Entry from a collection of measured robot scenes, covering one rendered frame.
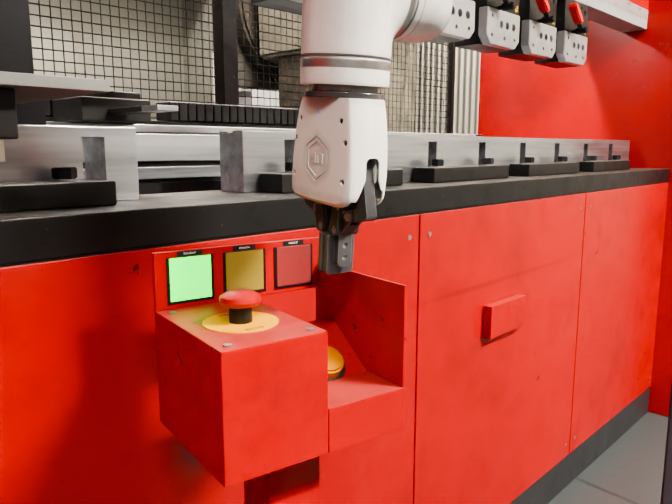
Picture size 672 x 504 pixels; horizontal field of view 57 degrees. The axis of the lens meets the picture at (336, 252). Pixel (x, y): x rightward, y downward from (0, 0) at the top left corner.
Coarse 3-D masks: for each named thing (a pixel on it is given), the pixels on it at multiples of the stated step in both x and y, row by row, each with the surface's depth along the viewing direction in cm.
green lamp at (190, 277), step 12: (180, 264) 63; (192, 264) 64; (204, 264) 65; (180, 276) 64; (192, 276) 64; (204, 276) 65; (180, 288) 64; (192, 288) 65; (204, 288) 65; (180, 300) 64
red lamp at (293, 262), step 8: (280, 248) 70; (288, 248) 71; (296, 248) 71; (304, 248) 72; (280, 256) 70; (288, 256) 71; (296, 256) 71; (304, 256) 72; (280, 264) 70; (288, 264) 71; (296, 264) 71; (304, 264) 72; (280, 272) 70; (288, 272) 71; (296, 272) 72; (304, 272) 72; (280, 280) 71; (288, 280) 71; (296, 280) 72; (304, 280) 72
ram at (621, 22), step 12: (576, 0) 170; (588, 0) 175; (600, 0) 181; (636, 0) 201; (648, 0) 209; (588, 12) 184; (600, 12) 184; (612, 12) 188; (624, 12) 195; (612, 24) 202; (624, 24) 202; (636, 24) 203
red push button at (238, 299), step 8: (224, 296) 58; (232, 296) 57; (240, 296) 57; (248, 296) 57; (256, 296) 58; (224, 304) 57; (232, 304) 57; (240, 304) 57; (248, 304) 57; (256, 304) 58; (232, 312) 58; (240, 312) 58; (248, 312) 58; (232, 320) 58; (240, 320) 58; (248, 320) 58
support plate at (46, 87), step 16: (0, 80) 47; (16, 80) 48; (32, 80) 48; (48, 80) 49; (64, 80) 50; (80, 80) 51; (96, 80) 52; (16, 96) 58; (32, 96) 58; (48, 96) 58; (64, 96) 58
